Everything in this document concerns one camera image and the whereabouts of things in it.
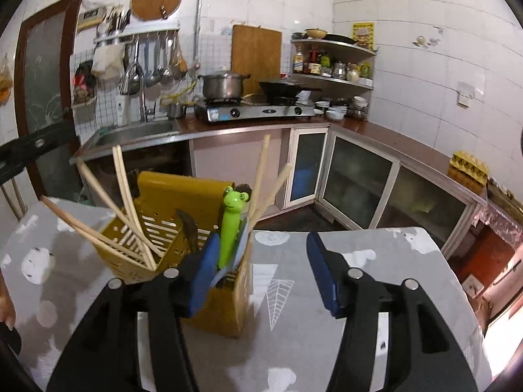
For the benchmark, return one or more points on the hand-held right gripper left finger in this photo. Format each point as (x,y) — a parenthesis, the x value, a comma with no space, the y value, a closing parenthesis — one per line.
(204,273)

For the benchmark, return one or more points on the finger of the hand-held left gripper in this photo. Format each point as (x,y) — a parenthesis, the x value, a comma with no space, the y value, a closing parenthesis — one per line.
(36,147)

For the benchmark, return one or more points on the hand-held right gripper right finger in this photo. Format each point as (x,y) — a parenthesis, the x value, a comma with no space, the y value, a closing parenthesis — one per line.
(322,269)

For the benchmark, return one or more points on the yellow utensil holder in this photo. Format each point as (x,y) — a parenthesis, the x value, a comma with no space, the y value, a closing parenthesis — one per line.
(216,314)

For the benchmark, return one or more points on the row of hanging kitchen utensils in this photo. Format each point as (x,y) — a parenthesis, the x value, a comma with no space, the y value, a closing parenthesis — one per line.
(157,61)

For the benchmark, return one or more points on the person's left hand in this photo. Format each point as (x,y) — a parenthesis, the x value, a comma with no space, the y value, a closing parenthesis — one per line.
(6,304)

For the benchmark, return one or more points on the yellow hanging bag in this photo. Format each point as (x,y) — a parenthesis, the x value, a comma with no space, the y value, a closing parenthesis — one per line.
(4,83)

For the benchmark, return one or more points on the grey printed tablecloth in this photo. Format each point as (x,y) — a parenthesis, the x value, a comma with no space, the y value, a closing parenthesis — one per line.
(294,335)

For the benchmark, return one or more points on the brown framed glass door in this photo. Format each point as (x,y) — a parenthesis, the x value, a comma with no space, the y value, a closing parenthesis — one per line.
(45,69)

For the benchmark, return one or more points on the white soap bottle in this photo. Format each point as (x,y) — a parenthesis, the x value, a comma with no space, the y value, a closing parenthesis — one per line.
(121,110)

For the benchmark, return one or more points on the glass door kitchen cabinet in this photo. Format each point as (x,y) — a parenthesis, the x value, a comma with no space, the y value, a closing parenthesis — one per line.
(355,179)

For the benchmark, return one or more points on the steel kitchen sink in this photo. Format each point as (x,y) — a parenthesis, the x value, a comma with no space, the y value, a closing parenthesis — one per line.
(135,130)

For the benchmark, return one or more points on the white hanging cloth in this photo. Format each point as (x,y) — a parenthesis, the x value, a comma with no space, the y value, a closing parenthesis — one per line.
(107,63)

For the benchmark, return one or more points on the steel faucet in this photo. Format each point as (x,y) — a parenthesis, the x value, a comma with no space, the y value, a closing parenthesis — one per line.
(142,98)

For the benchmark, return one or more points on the steel cup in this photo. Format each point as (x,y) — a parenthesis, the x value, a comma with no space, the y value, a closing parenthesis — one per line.
(175,111)

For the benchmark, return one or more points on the stack of white bowls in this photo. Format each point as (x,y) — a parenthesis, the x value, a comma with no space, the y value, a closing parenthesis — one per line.
(333,110)

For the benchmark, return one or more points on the glass jar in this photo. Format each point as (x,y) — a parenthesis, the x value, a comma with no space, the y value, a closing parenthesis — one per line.
(359,110)

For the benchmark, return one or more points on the steel gas stove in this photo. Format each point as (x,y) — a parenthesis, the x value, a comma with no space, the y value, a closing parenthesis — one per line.
(253,112)

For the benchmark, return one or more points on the yellow egg carton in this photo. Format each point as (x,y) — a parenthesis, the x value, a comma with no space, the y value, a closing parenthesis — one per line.
(470,165)

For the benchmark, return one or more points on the black wok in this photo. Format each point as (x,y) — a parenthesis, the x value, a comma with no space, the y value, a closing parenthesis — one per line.
(286,88)

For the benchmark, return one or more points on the steel cooking pot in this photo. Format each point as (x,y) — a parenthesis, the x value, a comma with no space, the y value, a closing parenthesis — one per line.
(220,85)

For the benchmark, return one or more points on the steel corner shelf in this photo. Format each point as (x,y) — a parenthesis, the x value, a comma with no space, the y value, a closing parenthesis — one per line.
(355,83)

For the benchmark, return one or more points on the foil covered shelf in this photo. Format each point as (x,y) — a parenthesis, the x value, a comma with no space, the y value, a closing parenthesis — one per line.
(504,204)

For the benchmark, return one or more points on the row of condiment bottles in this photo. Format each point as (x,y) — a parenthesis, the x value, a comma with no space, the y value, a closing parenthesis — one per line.
(322,63)

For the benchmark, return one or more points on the wooden cutting board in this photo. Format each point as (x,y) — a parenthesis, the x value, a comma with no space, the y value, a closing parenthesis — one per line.
(255,57)

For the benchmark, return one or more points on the black pan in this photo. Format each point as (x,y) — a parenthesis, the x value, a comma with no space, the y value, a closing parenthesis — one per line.
(339,39)

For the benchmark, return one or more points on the beige bowl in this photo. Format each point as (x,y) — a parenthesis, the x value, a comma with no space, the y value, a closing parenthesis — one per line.
(316,32)

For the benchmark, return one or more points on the wall power strip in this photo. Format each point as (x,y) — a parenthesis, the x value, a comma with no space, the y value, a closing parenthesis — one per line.
(90,15)

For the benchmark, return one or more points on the steel wall utensil rack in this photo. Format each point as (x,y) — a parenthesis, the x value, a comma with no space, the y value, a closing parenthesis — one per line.
(135,32)

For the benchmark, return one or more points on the grey wall pipe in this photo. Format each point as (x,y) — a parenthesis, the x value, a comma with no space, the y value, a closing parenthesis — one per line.
(199,16)

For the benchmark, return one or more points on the white wall socket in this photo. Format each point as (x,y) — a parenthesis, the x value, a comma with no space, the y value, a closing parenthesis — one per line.
(465,96)

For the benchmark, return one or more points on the yellow wall poster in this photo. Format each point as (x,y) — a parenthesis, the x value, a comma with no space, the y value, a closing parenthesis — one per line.
(363,34)

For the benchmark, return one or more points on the white wall hook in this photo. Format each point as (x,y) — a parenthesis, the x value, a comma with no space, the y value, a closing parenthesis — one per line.
(421,41)

